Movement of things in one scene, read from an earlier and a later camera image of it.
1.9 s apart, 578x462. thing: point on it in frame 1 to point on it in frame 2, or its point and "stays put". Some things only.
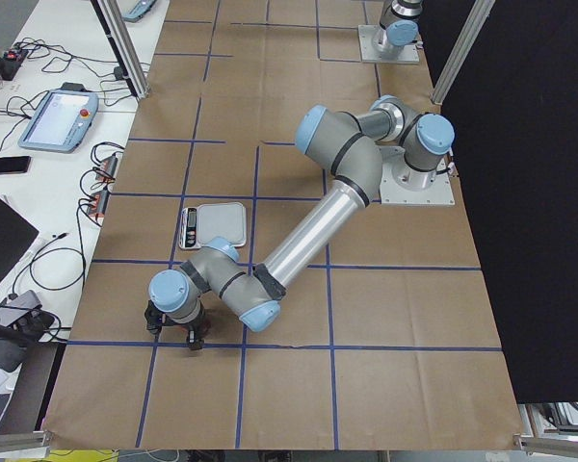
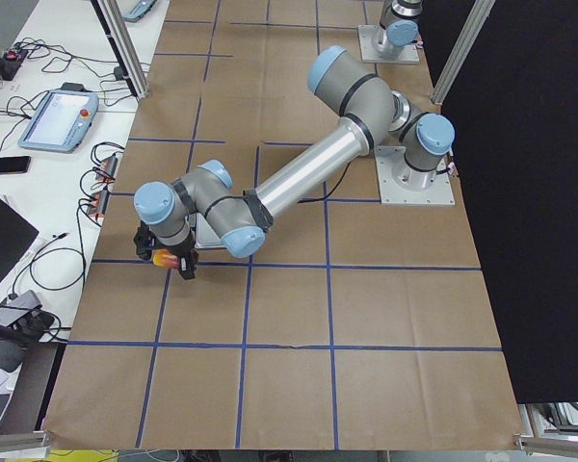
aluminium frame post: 123,46 stays put
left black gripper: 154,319 to 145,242
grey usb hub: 9,310 stays put
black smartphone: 5,165 stays put
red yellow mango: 174,330 to 165,259
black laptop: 6,235 stays put
